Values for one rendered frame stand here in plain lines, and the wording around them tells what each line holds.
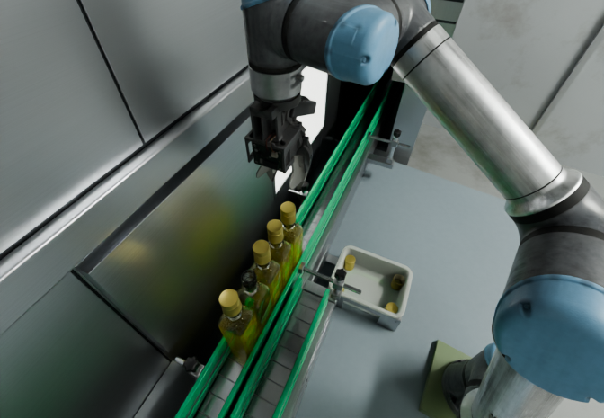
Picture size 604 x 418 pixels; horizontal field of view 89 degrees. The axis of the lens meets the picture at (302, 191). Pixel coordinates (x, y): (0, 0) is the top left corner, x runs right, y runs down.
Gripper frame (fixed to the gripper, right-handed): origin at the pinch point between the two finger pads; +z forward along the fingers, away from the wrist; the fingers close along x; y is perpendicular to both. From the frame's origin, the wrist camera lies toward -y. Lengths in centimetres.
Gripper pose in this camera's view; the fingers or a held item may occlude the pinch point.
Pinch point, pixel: (287, 177)
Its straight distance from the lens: 61.7
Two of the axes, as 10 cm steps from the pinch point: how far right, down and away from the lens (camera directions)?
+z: -0.1, 6.8, 7.3
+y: -4.2, 6.6, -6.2
